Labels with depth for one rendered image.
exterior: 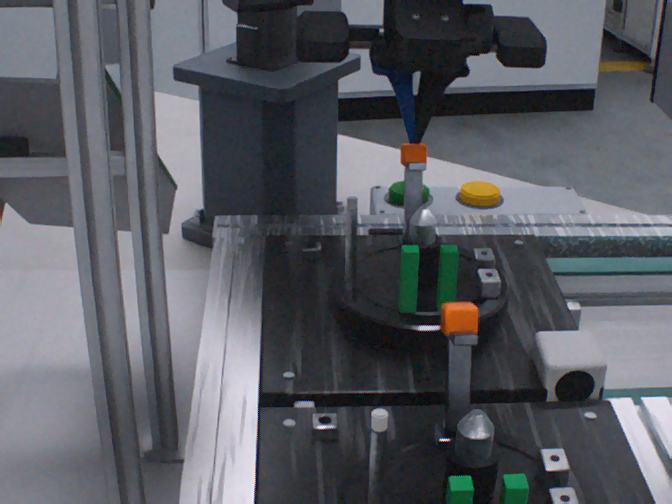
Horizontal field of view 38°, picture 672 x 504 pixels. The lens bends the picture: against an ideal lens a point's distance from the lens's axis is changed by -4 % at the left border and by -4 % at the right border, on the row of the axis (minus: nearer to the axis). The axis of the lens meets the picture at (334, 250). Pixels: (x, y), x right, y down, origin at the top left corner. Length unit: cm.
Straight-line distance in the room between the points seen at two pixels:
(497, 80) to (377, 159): 274
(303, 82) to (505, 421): 46
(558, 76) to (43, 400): 346
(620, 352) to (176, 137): 78
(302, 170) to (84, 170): 56
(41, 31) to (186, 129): 232
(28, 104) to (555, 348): 39
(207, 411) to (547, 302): 29
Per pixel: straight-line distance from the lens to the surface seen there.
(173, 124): 149
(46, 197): 83
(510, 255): 88
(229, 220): 95
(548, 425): 68
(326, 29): 75
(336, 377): 71
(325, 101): 107
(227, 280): 85
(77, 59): 50
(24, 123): 69
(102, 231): 53
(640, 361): 86
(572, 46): 416
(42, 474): 82
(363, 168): 132
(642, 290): 95
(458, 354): 60
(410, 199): 82
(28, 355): 96
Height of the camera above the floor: 137
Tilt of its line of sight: 27 degrees down
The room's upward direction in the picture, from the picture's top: 1 degrees clockwise
